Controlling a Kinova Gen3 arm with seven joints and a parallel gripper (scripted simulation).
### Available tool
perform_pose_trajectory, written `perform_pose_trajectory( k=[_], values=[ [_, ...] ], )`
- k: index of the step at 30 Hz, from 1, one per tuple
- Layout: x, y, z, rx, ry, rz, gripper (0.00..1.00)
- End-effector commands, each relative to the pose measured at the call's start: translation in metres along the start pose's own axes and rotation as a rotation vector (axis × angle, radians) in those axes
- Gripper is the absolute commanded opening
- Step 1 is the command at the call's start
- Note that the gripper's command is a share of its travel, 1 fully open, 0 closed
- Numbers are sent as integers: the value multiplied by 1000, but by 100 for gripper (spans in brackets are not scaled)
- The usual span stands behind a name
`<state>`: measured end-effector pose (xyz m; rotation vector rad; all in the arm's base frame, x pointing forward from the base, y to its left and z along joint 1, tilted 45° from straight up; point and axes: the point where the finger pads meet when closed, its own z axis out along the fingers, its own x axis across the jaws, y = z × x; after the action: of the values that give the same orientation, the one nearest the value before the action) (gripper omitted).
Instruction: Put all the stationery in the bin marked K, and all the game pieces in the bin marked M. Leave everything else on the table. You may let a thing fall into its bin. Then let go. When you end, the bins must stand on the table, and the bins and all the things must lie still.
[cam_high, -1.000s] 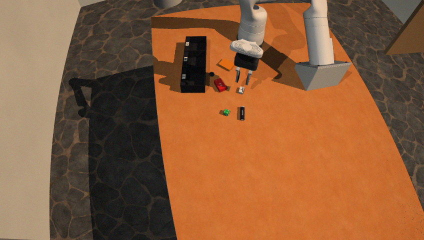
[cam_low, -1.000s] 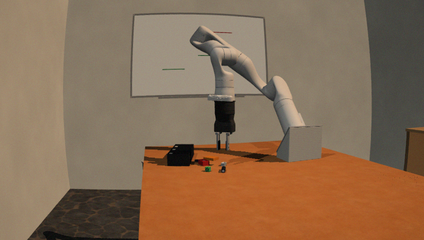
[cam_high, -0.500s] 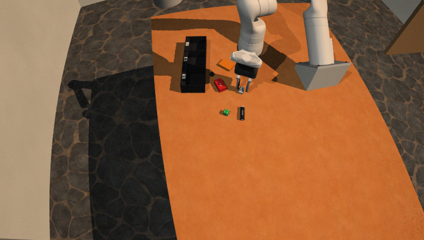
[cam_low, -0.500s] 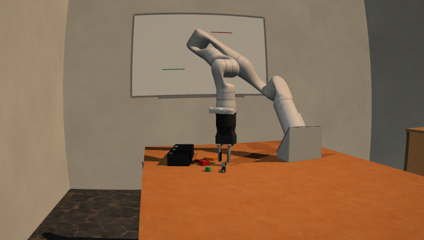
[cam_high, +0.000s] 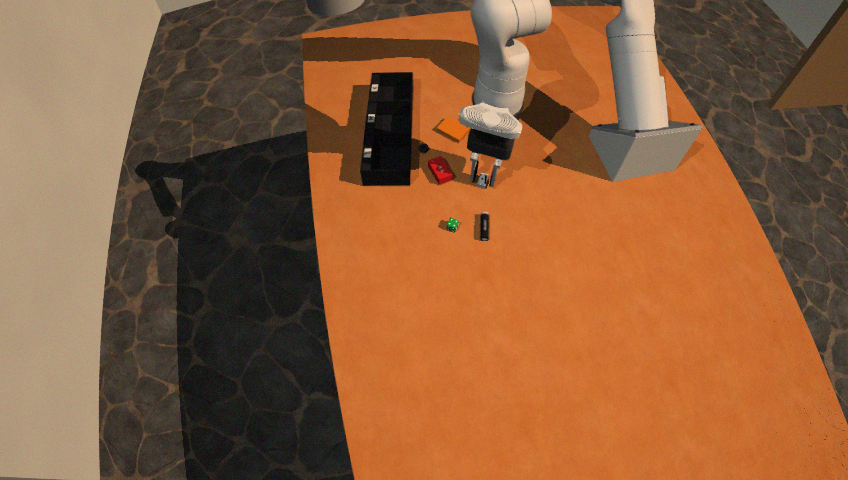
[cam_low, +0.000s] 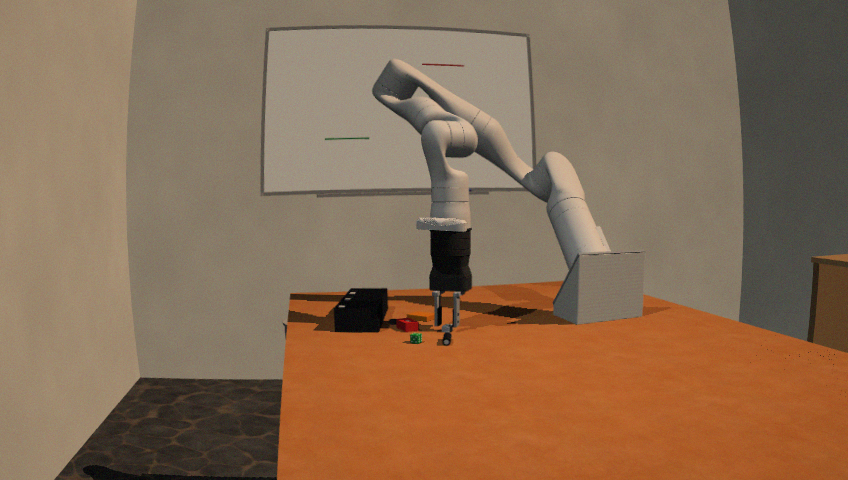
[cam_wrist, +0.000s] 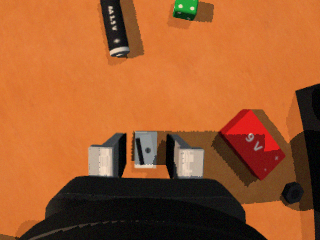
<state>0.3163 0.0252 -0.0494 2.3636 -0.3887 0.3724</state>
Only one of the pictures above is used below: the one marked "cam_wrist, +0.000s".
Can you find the black rack of bins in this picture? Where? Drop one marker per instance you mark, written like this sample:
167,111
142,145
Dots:
309,106

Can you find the dark grey hex nut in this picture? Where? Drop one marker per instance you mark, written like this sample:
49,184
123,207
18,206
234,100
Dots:
292,192

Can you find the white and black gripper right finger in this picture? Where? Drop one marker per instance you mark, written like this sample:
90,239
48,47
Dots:
182,160

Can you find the red 9v battery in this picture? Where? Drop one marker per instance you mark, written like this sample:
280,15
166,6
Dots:
252,144

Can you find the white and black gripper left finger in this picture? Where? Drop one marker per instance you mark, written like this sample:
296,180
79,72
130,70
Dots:
110,158

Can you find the black battery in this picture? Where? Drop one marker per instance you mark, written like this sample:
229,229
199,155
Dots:
115,28

